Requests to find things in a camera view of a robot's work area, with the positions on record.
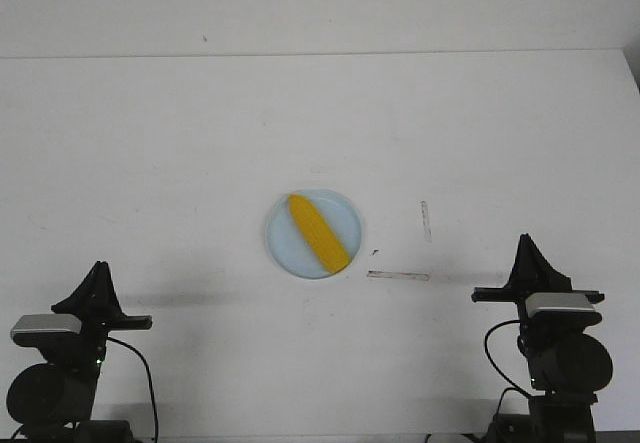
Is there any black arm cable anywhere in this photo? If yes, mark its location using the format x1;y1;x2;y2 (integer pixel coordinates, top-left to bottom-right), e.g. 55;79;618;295
105;336;160;440
484;320;532;434

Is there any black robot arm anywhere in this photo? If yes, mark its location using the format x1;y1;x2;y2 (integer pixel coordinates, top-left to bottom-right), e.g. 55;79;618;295
471;234;613;442
6;261;159;442

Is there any yellow corn cob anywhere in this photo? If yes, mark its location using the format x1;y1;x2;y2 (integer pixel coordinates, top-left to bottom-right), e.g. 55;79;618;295
288;194;351;275

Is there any clear tape strip vertical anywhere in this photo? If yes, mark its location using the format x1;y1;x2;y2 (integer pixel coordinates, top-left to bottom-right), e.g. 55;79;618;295
420;201;432;242

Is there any clear tape strip horizontal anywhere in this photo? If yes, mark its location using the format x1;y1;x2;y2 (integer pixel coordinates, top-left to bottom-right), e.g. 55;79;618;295
367;270;430;281

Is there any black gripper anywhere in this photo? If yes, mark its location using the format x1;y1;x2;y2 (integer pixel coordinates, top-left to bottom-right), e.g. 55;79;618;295
51;261;153;358
472;233;604;304

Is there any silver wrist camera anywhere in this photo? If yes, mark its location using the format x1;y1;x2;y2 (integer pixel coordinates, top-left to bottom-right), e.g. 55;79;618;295
10;314;82;347
525;292;602;327

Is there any light blue round plate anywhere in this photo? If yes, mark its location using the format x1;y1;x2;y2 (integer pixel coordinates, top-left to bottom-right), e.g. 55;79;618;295
264;189;363;280

